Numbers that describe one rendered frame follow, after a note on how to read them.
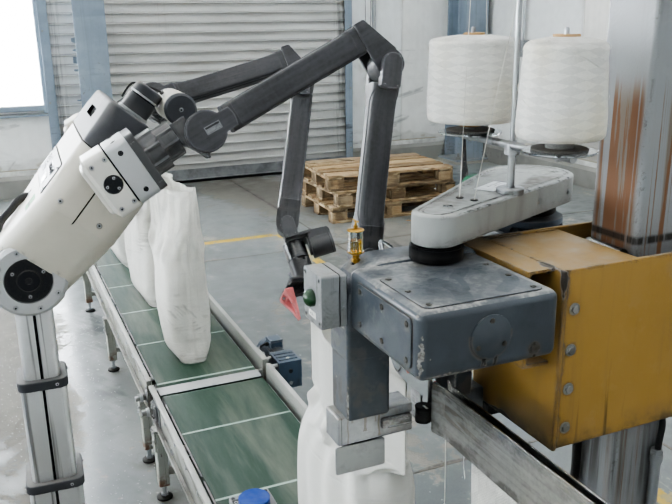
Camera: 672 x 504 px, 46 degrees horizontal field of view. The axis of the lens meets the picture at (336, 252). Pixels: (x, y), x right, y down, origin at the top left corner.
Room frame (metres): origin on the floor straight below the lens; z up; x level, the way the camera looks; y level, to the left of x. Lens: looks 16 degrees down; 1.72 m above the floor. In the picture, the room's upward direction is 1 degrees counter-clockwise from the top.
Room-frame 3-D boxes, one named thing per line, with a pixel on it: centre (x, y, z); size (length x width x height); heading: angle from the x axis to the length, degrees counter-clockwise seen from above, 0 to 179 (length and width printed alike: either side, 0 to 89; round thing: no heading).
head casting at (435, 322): (1.17, -0.16, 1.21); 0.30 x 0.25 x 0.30; 24
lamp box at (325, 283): (1.21, 0.02, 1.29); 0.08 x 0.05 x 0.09; 24
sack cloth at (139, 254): (3.84, 0.94, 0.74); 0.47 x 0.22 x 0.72; 25
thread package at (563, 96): (1.26, -0.36, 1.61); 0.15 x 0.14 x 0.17; 24
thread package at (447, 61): (1.50, -0.26, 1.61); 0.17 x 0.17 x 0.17
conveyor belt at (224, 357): (3.82, 0.94, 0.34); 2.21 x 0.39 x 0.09; 24
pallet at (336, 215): (7.29, -0.38, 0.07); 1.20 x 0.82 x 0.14; 112
